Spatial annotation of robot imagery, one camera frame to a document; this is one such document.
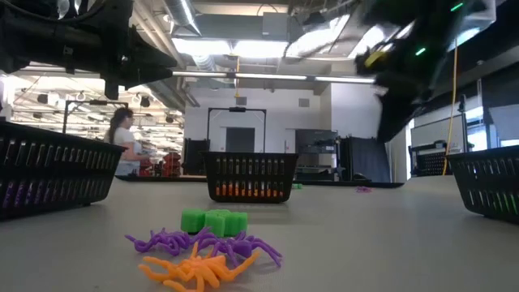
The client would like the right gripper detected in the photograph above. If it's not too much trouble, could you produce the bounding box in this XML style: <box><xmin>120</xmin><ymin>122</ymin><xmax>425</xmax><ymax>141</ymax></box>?
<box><xmin>354</xmin><ymin>38</ymin><xmax>437</xmax><ymax>144</ymax></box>

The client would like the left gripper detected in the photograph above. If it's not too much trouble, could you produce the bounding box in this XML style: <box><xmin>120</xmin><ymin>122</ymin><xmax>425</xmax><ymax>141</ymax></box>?
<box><xmin>92</xmin><ymin>0</ymin><xmax>179</xmax><ymax>101</ymax></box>

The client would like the orange plastic spider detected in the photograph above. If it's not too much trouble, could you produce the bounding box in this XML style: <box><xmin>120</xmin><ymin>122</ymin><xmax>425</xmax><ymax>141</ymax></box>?
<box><xmin>214</xmin><ymin>182</ymin><xmax>248</xmax><ymax>199</ymax></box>
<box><xmin>137</xmin><ymin>242</ymin><xmax>261</xmax><ymax>292</ymax></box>
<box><xmin>251</xmin><ymin>184</ymin><xmax>285</xmax><ymax>199</ymax></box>

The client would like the black curtain partition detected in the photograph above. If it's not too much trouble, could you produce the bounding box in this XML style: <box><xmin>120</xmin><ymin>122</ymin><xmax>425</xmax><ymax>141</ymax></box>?
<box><xmin>182</xmin><ymin>137</ymin><xmax>212</xmax><ymax>176</ymax></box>
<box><xmin>339</xmin><ymin>135</ymin><xmax>391</xmax><ymax>183</ymax></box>

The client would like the yellow tag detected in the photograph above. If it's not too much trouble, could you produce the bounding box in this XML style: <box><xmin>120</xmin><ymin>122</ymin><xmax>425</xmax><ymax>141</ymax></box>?
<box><xmin>363</xmin><ymin>50</ymin><xmax>387</xmax><ymax>69</ymax></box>

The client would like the person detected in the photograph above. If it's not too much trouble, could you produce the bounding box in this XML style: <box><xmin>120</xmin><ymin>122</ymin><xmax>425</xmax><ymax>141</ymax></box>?
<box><xmin>104</xmin><ymin>107</ymin><xmax>152</xmax><ymax>176</ymax></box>

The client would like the grey cabinet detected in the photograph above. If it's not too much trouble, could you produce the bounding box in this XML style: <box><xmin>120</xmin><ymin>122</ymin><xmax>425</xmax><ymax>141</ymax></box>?
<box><xmin>294</xmin><ymin>128</ymin><xmax>340</xmax><ymax>180</ymax></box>

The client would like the red tool cart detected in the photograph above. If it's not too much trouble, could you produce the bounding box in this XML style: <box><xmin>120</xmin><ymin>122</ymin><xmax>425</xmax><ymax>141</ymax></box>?
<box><xmin>161</xmin><ymin>152</ymin><xmax>182</xmax><ymax>178</ymax></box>

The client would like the black slotted plastic basket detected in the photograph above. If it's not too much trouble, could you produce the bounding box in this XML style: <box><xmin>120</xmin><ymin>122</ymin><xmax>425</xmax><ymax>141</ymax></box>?
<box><xmin>201</xmin><ymin>151</ymin><xmax>300</xmax><ymax>204</ymax></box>
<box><xmin>447</xmin><ymin>144</ymin><xmax>519</xmax><ymax>225</ymax></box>
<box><xmin>0</xmin><ymin>120</ymin><xmax>127</xmax><ymax>222</ymax></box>

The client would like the long ceiling light strip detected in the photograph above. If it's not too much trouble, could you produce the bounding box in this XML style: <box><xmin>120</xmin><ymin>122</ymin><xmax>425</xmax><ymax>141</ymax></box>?
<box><xmin>172</xmin><ymin>71</ymin><xmax>376</xmax><ymax>85</ymax></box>

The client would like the grey table mat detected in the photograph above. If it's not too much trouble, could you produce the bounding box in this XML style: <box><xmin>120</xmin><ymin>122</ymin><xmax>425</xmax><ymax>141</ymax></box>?
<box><xmin>0</xmin><ymin>174</ymin><xmax>519</xmax><ymax>292</ymax></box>

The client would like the yellow hanging cable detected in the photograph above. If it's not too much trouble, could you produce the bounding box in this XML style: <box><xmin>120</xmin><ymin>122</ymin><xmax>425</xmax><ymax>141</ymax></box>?
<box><xmin>441</xmin><ymin>38</ymin><xmax>460</xmax><ymax>177</ymax></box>

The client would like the black camera rig frame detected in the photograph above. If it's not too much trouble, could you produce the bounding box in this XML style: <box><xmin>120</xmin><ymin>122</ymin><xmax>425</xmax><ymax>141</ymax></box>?
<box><xmin>207</xmin><ymin>106</ymin><xmax>268</xmax><ymax>153</ymax></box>
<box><xmin>62</xmin><ymin>99</ymin><xmax>130</xmax><ymax>135</ymax></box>

